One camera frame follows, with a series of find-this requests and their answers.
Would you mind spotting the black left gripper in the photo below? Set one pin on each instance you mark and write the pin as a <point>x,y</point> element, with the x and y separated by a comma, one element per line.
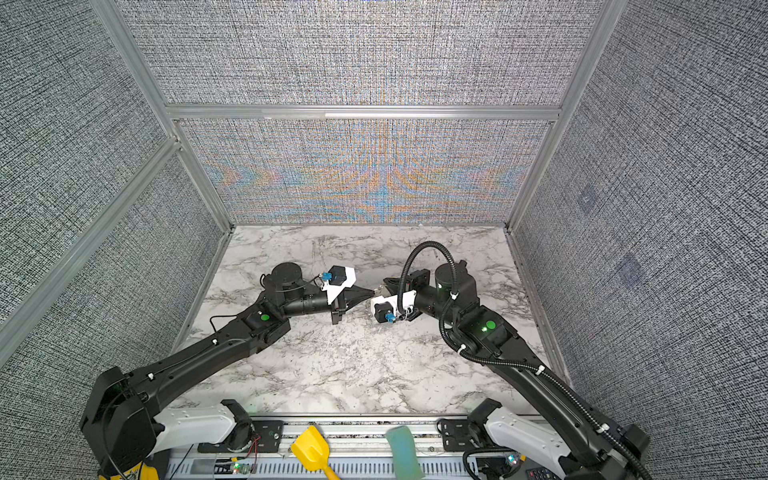
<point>350,300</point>

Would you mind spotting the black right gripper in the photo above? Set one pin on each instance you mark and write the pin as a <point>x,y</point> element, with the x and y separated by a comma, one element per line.
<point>413,281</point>

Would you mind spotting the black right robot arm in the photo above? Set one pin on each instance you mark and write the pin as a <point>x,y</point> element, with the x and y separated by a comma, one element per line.
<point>576,441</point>

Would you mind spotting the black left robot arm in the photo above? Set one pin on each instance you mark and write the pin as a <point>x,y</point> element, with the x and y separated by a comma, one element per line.
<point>121,420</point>

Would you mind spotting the yellow plastic scoop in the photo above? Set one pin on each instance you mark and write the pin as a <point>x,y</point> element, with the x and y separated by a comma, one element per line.
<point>312,451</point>

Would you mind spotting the teal green sponge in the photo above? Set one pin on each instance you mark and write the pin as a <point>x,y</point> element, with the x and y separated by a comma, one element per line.
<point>404,455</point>

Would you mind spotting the black remote control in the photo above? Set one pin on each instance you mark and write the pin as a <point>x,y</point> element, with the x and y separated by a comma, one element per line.
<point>540,473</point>

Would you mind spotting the yellow black work glove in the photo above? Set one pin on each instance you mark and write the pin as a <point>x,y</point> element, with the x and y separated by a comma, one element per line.
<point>140,471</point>

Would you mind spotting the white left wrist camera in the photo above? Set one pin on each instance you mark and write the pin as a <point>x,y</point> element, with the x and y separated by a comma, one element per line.
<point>336,280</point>

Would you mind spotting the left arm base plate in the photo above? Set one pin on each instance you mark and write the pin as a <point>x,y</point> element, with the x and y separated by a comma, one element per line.
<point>267,434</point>

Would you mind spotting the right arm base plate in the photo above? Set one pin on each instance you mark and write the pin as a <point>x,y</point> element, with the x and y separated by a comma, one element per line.
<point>459,435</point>

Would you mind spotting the aluminium horizontal frame bar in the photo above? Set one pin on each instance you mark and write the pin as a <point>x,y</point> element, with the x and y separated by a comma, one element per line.
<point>339,112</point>

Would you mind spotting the aluminium corner frame post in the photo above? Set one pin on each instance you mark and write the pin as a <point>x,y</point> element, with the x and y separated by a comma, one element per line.
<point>112,19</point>

